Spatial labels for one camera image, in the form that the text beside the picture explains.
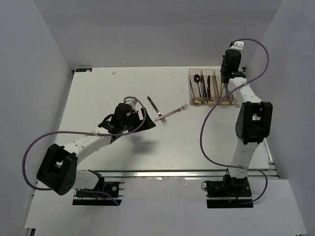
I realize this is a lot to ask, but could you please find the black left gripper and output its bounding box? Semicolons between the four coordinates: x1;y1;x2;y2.
121;108;155;134

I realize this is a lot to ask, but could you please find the black knife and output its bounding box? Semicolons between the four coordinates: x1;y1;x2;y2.
207;75;211;102

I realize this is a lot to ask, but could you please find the blue iridescent knife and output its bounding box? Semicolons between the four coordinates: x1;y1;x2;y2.
201;75;207;98

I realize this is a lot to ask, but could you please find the iridescent long-handled spoon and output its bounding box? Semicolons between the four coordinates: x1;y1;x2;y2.
189;74;201;103

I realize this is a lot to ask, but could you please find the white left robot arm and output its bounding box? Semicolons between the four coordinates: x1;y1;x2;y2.
36;103;156;196

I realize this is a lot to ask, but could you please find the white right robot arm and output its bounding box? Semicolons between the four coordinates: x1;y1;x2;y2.
220;49;273;196

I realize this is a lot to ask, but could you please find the clear acrylic utensil organizer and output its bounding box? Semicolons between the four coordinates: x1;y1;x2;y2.
188;68;225;105

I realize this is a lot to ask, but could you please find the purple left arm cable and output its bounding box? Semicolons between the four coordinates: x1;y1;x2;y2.
22;96;148;191

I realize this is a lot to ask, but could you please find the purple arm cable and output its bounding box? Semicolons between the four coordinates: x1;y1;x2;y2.
22;96;148;191
199;38;269;204

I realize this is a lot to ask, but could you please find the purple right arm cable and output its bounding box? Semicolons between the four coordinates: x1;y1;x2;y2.
199;38;269;204

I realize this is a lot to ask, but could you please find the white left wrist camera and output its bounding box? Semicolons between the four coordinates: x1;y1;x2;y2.
124;96;137;112

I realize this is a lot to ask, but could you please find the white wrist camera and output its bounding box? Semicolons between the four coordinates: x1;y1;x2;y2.
229;41;244;51
124;96;137;112

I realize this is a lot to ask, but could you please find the pink-handled fork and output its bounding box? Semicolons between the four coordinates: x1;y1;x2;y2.
154;104;189;123

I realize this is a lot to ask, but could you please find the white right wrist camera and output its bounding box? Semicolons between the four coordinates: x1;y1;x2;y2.
229;41;244;51

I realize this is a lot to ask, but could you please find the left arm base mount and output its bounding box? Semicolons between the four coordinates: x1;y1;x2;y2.
72;181;125;207

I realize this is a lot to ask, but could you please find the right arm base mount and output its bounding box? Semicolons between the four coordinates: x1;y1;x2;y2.
201;180;253;209

